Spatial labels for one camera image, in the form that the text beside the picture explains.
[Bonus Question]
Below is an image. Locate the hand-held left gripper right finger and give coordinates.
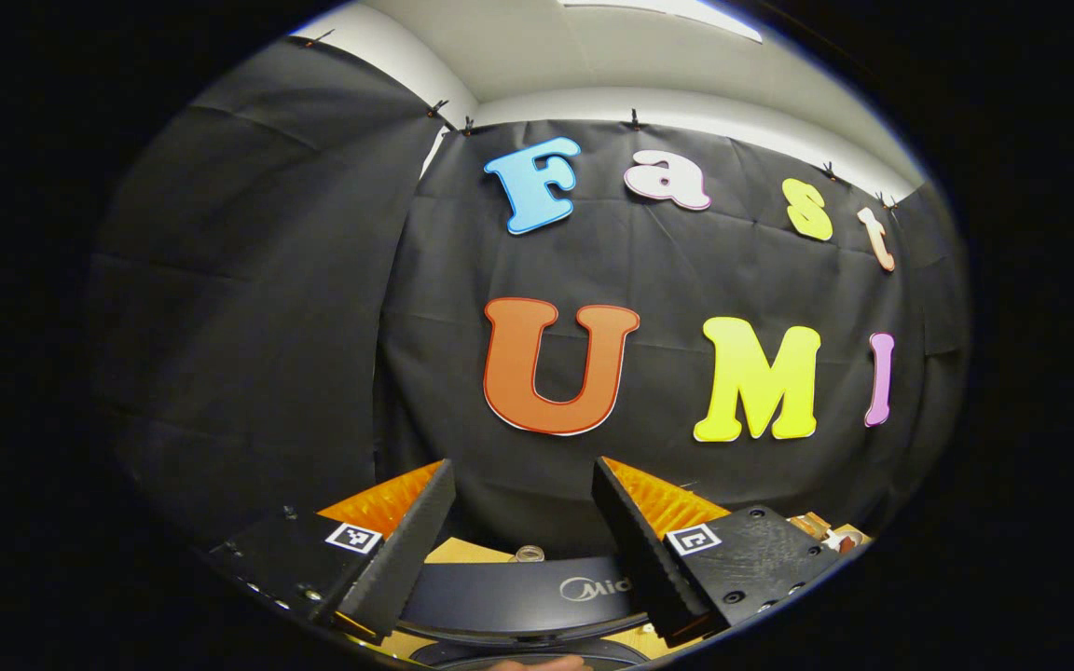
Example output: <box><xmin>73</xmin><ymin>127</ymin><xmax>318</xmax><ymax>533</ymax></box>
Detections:
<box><xmin>590</xmin><ymin>456</ymin><xmax>844</xmax><ymax>649</ymax></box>

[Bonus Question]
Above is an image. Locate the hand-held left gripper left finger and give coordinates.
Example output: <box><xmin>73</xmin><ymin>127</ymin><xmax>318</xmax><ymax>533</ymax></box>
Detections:
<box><xmin>211</xmin><ymin>457</ymin><xmax>457</xmax><ymax>644</ymax></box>

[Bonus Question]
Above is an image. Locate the grey silver rice cooker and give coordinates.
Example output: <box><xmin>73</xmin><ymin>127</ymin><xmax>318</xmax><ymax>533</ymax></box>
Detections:
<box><xmin>397</xmin><ymin>556</ymin><xmax>659</xmax><ymax>667</ymax></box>

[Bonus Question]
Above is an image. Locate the white toaster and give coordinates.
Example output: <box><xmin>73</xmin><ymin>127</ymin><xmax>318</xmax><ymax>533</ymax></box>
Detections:
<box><xmin>787</xmin><ymin>511</ymin><xmax>874</xmax><ymax>555</ymax></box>

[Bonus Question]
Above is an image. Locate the black backdrop cloth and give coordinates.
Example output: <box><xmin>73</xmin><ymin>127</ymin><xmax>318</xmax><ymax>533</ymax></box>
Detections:
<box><xmin>89</xmin><ymin>37</ymin><xmax>971</xmax><ymax>560</ymax></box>

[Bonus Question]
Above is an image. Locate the large ceiling light panel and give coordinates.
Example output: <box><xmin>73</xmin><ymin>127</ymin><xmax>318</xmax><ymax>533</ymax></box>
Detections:
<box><xmin>560</xmin><ymin>0</ymin><xmax>764</xmax><ymax>43</ymax></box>

